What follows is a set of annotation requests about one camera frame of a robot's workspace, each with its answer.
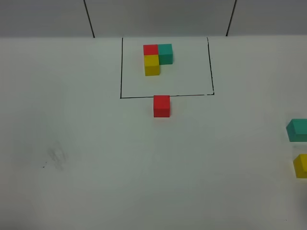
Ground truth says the green template block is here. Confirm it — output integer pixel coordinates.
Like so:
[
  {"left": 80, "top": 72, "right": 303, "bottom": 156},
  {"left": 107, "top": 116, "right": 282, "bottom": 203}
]
[{"left": 158, "top": 44, "right": 173, "bottom": 65}]

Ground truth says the red template block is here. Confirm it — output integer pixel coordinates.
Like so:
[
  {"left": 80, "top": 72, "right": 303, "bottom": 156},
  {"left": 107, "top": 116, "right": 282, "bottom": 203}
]
[{"left": 143, "top": 44, "right": 159, "bottom": 56}]

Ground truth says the yellow template block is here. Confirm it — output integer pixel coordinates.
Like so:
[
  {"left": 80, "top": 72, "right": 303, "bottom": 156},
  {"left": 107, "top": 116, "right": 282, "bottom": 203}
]
[{"left": 144, "top": 55, "right": 160, "bottom": 76}]

